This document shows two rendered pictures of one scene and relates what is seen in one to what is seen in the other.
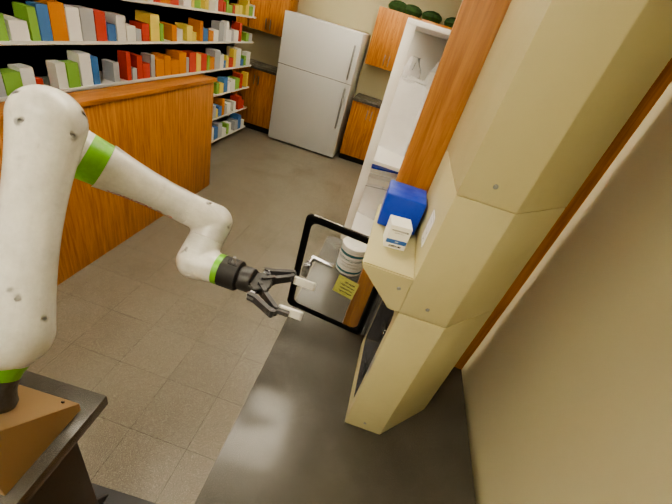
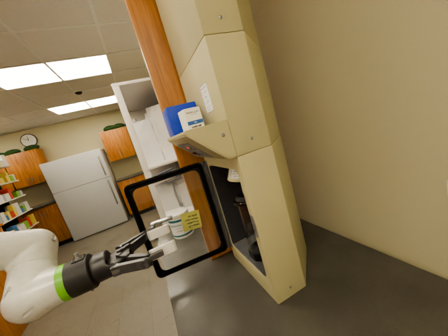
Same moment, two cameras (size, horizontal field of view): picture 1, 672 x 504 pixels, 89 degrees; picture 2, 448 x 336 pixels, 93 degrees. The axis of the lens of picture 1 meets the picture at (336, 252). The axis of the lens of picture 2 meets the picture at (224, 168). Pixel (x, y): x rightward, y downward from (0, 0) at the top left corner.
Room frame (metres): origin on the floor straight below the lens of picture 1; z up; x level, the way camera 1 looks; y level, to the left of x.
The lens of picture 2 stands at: (0.12, 0.08, 1.50)
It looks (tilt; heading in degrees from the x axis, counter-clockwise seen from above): 11 degrees down; 337
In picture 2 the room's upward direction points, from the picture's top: 16 degrees counter-clockwise
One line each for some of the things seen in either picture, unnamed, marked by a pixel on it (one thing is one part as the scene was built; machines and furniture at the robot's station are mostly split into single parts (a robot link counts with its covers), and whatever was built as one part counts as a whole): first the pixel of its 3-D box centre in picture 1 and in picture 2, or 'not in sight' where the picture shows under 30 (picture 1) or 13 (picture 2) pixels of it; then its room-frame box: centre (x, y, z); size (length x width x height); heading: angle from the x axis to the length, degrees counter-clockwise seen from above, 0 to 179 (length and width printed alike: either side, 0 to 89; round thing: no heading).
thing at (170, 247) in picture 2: (290, 312); (163, 250); (0.69, 0.07, 1.23); 0.07 x 0.01 x 0.03; 87
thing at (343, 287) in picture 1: (335, 278); (179, 220); (0.94, -0.03, 1.19); 0.30 x 0.01 x 0.40; 80
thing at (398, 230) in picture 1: (397, 232); (191, 119); (0.72, -0.12, 1.54); 0.05 x 0.05 x 0.06; 4
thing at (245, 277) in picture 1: (255, 282); (113, 261); (0.76, 0.20, 1.23); 0.09 x 0.08 x 0.07; 87
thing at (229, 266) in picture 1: (232, 272); (83, 272); (0.77, 0.27, 1.23); 0.09 x 0.06 x 0.12; 177
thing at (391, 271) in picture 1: (387, 251); (195, 146); (0.76, -0.13, 1.46); 0.32 x 0.12 x 0.10; 177
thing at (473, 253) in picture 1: (434, 311); (254, 167); (0.75, -0.31, 1.32); 0.32 x 0.25 x 0.77; 177
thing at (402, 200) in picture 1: (402, 206); (181, 120); (0.84, -0.13, 1.55); 0.10 x 0.10 x 0.09; 87
